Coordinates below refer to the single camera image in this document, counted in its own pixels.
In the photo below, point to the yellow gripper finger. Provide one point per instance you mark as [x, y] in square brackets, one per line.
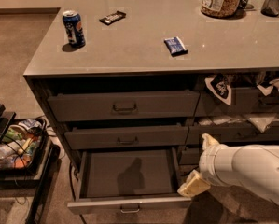
[194, 185]
[208, 141]

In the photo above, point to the grey drawer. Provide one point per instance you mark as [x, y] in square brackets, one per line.
[144, 136]
[123, 105]
[191, 155]
[244, 100]
[128, 181]
[234, 133]

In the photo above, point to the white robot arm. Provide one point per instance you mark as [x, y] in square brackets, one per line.
[252, 167]

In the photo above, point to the clear plastic bag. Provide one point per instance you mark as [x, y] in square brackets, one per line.
[261, 121]

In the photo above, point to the grey counter cabinet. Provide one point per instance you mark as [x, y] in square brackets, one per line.
[130, 56]

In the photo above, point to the blue snack packet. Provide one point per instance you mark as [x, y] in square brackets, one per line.
[175, 46]

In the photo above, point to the large jar of nuts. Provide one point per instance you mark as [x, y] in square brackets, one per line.
[219, 8]

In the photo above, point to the black chocolate bar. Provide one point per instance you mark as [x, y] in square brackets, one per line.
[112, 18]

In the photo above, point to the black bin of trash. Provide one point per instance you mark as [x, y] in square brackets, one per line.
[22, 145]

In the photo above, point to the blue pepsi can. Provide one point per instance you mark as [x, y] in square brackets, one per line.
[73, 28]

